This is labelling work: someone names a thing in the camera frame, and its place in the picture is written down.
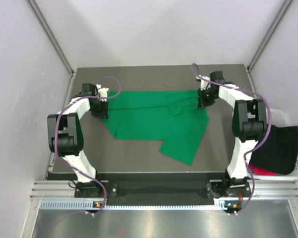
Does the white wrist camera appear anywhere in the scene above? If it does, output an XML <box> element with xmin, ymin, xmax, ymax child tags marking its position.
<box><xmin>96</xmin><ymin>84</ymin><xmax>109</xmax><ymax>102</ymax></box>
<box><xmin>196</xmin><ymin>75</ymin><xmax>210</xmax><ymax>91</ymax></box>

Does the grey slotted cable duct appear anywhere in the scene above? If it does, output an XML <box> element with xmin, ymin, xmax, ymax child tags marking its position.
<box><xmin>40</xmin><ymin>199</ymin><xmax>242</xmax><ymax>211</ymax></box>

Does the red t shirt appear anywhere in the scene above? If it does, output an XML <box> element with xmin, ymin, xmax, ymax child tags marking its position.
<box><xmin>249</xmin><ymin>165</ymin><xmax>276</xmax><ymax>176</ymax></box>

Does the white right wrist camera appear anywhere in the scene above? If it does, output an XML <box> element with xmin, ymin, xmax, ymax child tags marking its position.
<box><xmin>196</xmin><ymin>75</ymin><xmax>210</xmax><ymax>91</ymax></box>

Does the black t shirt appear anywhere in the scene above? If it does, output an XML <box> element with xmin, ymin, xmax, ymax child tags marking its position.
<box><xmin>249</xmin><ymin>125</ymin><xmax>298</xmax><ymax>175</ymax></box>

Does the aluminium right frame post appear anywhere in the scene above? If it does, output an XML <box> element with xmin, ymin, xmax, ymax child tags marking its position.
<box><xmin>246</xmin><ymin>0</ymin><xmax>294</xmax><ymax>73</ymax></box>

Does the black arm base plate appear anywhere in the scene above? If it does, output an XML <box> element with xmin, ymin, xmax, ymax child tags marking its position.
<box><xmin>74</xmin><ymin>180</ymin><xmax>251</xmax><ymax>199</ymax></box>

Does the green t shirt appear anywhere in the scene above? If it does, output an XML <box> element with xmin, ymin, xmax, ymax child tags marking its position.
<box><xmin>102</xmin><ymin>90</ymin><xmax>209</xmax><ymax>165</ymax></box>

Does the white plastic laundry basket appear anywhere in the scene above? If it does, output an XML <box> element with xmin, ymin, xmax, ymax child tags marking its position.
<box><xmin>249</xmin><ymin>109</ymin><xmax>298</xmax><ymax>181</ymax></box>

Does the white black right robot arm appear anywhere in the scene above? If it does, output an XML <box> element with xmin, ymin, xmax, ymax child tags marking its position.
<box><xmin>196</xmin><ymin>71</ymin><xmax>268</xmax><ymax>198</ymax></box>

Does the aluminium frame post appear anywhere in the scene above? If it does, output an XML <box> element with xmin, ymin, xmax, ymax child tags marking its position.
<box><xmin>246</xmin><ymin>0</ymin><xmax>294</xmax><ymax>73</ymax></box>
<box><xmin>26</xmin><ymin>0</ymin><xmax>74</xmax><ymax>76</ymax></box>

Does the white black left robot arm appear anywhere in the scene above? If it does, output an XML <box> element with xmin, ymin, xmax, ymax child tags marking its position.
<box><xmin>47</xmin><ymin>83</ymin><xmax>109</xmax><ymax>198</ymax></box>

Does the aluminium left frame post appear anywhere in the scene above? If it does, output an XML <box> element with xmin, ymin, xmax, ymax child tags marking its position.
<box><xmin>26</xmin><ymin>0</ymin><xmax>74</xmax><ymax>76</ymax></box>

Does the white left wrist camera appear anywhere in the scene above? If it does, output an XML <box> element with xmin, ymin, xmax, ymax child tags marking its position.
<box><xmin>96</xmin><ymin>84</ymin><xmax>109</xmax><ymax>102</ymax></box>

